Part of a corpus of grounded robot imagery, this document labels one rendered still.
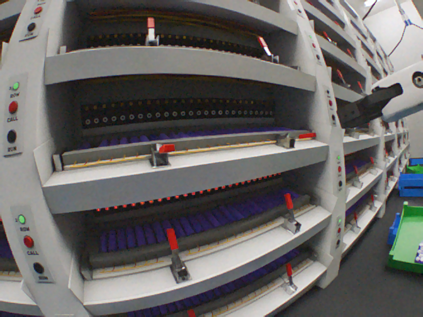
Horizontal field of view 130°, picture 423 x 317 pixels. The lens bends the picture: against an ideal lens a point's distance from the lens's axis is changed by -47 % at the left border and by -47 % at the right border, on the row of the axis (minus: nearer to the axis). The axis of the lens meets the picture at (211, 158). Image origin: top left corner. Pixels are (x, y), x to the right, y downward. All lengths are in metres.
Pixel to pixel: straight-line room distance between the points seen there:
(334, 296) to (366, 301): 0.12
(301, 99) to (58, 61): 0.58
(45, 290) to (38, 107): 0.28
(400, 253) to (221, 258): 0.73
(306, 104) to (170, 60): 0.40
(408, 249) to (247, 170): 0.77
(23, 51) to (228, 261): 0.51
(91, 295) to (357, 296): 0.70
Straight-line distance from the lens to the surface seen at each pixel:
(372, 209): 1.11
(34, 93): 0.32
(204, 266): 0.35
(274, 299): 0.54
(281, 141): 0.41
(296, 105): 0.60
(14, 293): 0.45
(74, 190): 0.27
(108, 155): 0.30
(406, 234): 0.96
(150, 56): 0.31
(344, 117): 0.30
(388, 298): 0.73
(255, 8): 0.54
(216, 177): 0.29
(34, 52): 0.36
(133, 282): 0.35
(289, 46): 0.65
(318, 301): 0.68
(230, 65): 0.36
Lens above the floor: 0.49
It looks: 1 degrees down
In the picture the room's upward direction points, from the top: 8 degrees counter-clockwise
